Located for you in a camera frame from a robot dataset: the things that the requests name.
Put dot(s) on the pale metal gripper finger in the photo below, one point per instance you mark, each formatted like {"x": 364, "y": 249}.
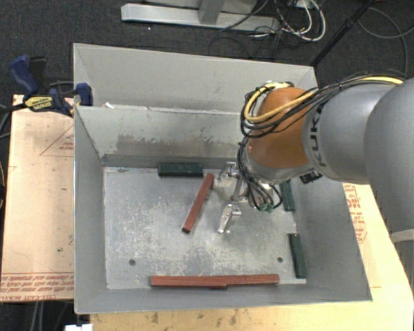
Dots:
{"x": 229, "y": 218}
{"x": 221, "y": 183}

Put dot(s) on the brown cardboard board, red print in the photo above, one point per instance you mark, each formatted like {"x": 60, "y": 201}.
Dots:
{"x": 39, "y": 204}

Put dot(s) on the black cylinder on white bracket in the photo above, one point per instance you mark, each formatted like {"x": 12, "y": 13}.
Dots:
{"x": 311, "y": 176}

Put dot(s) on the dark green flat block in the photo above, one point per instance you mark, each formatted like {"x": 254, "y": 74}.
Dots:
{"x": 288, "y": 198}
{"x": 298, "y": 256}
{"x": 180, "y": 169}

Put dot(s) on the red-brown flat block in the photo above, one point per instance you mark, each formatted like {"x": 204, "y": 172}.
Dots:
{"x": 199, "y": 202}
{"x": 256, "y": 279}
{"x": 183, "y": 282}

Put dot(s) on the grey metal bin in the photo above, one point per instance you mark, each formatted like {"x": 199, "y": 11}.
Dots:
{"x": 162, "y": 224}

